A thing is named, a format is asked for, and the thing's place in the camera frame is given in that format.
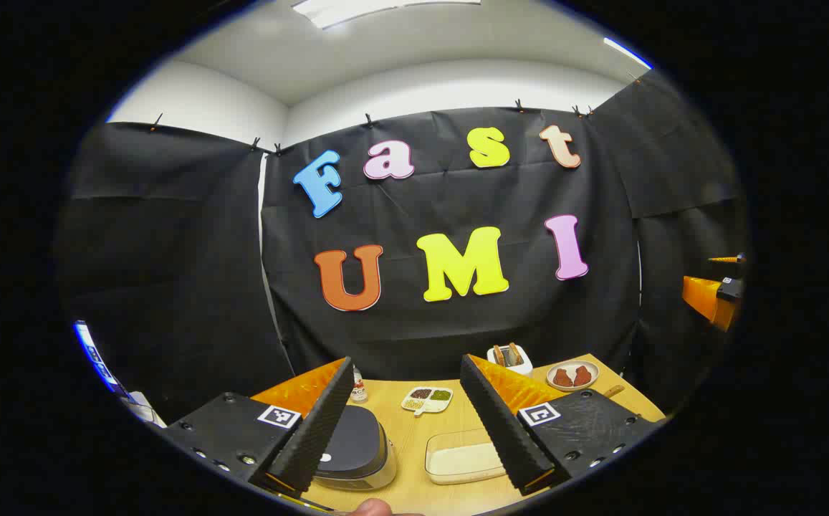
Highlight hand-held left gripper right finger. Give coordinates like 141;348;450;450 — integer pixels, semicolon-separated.
459;353;666;497

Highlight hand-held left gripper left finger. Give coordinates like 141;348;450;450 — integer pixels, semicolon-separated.
163;356;355;499

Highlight black silver rice cooker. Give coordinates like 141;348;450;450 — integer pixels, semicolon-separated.
312;405;398;492

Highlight white rice heap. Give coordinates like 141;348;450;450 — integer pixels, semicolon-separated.
430;443;507;479

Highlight clear plastic tray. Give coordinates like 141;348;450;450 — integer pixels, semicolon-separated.
425;429;509;486

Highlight white toaster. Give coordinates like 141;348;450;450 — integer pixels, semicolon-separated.
487;343;534;376

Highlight white divided dish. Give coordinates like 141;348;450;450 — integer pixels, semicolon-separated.
401;386;454;416

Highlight white round plate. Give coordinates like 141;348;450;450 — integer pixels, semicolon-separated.
546;360;600;392

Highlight black backdrop cloth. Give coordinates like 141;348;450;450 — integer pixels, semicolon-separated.
56;68;748;424

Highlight white papers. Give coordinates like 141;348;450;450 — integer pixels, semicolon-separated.
126;391;168;429

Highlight laptop screen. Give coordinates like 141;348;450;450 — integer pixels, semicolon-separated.
73;321;130;396

